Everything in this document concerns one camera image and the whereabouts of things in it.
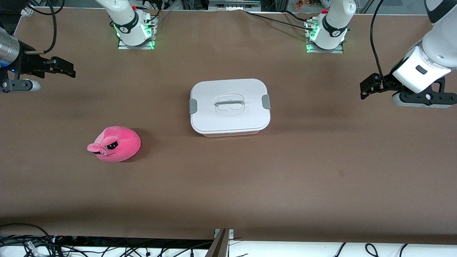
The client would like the white box lid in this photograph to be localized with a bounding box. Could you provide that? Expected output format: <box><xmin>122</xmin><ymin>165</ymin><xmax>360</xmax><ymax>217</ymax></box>
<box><xmin>189</xmin><ymin>79</ymin><xmax>271</xmax><ymax>135</ymax></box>

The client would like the black cable on table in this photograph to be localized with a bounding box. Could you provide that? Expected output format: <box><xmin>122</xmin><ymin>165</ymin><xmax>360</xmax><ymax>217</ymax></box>
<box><xmin>244</xmin><ymin>11</ymin><xmax>312</xmax><ymax>30</ymax></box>

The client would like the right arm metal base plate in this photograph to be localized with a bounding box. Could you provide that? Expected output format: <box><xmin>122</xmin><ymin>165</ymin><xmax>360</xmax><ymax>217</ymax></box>
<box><xmin>117</xmin><ymin>16</ymin><xmax>156</xmax><ymax>50</ymax></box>

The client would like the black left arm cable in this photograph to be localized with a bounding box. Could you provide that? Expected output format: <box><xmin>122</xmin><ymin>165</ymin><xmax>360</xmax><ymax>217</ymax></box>
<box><xmin>370</xmin><ymin>0</ymin><xmax>388</xmax><ymax>85</ymax></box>

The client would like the brown table cover sheet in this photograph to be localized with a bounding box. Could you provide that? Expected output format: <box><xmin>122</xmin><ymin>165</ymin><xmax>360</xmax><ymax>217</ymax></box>
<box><xmin>0</xmin><ymin>7</ymin><xmax>457</xmax><ymax>240</ymax></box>

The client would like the pink plastic box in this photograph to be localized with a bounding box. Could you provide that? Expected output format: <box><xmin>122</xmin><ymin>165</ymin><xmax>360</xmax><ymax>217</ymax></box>
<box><xmin>195</xmin><ymin>130</ymin><xmax>261</xmax><ymax>138</ymax></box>

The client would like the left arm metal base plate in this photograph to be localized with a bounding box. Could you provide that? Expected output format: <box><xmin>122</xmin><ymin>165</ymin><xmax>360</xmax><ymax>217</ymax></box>
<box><xmin>305</xmin><ymin>20</ymin><xmax>344</xmax><ymax>54</ymax></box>

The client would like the brown angled beam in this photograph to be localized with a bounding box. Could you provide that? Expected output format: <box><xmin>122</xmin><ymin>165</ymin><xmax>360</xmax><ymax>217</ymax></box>
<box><xmin>205</xmin><ymin>229</ymin><xmax>230</xmax><ymax>257</ymax></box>

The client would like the pink plush toy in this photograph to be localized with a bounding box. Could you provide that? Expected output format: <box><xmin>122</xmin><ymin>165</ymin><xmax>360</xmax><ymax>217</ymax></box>
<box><xmin>87</xmin><ymin>126</ymin><xmax>141</xmax><ymax>163</ymax></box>

